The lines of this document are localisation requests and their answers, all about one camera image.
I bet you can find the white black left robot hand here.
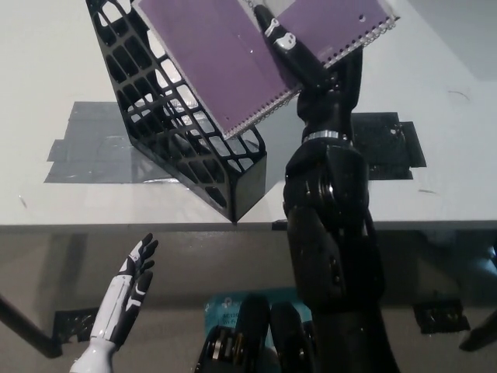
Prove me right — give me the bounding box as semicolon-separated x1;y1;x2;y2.
90;232;160;350

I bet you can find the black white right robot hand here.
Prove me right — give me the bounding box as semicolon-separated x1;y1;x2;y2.
253;5;365;143

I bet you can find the purple spiral notebook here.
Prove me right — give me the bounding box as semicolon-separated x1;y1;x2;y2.
137;0;401;141

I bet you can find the black tape patch on desk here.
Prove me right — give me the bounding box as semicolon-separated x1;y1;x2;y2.
348;112;429;182

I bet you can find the teal robot torso plate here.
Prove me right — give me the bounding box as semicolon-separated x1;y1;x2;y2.
203;288;314;332

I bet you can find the black mesh magazine stand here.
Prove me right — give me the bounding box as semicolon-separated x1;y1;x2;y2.
85;0;268;225

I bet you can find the black ribbed robot torso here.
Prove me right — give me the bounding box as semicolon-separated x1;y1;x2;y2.
196;294;318;373

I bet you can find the black table leg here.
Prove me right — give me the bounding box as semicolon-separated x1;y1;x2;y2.
0;294;64;359
459;310;497;353

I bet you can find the grey tape patch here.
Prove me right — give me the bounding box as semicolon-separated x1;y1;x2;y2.
43;100;258;186

